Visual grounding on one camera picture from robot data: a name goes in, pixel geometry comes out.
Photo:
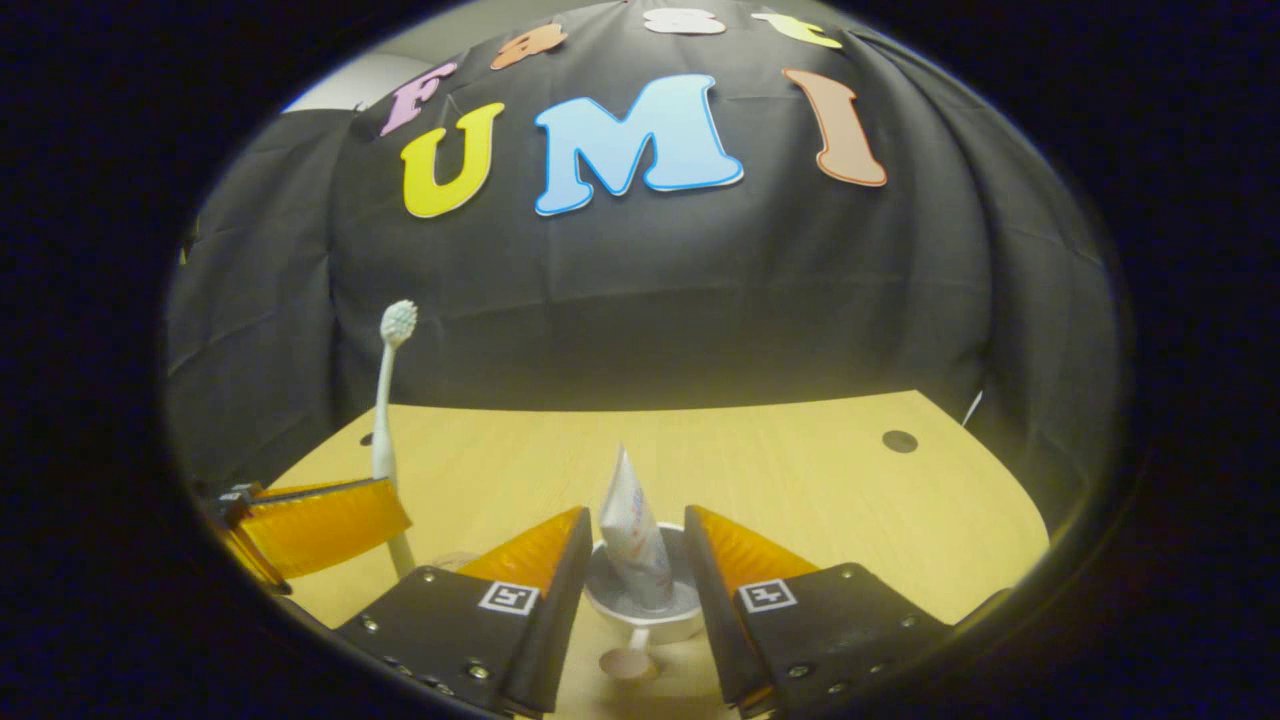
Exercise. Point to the black backdrop cloth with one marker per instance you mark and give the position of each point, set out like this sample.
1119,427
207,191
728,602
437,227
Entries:
700,280

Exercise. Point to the white toothbrush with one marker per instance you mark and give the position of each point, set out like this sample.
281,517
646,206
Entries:
383,420

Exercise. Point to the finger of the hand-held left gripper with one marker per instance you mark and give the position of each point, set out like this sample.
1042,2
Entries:
320,525
255,565

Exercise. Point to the white toothpaste tube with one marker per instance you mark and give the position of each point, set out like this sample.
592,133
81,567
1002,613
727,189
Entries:
635,540

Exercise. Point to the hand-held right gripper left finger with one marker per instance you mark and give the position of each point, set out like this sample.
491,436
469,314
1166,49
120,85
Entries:
560,620

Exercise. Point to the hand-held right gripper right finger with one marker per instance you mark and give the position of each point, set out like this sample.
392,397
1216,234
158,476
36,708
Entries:
712,620

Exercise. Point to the wooden desktop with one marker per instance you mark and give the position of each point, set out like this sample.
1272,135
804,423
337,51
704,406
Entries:
800,480

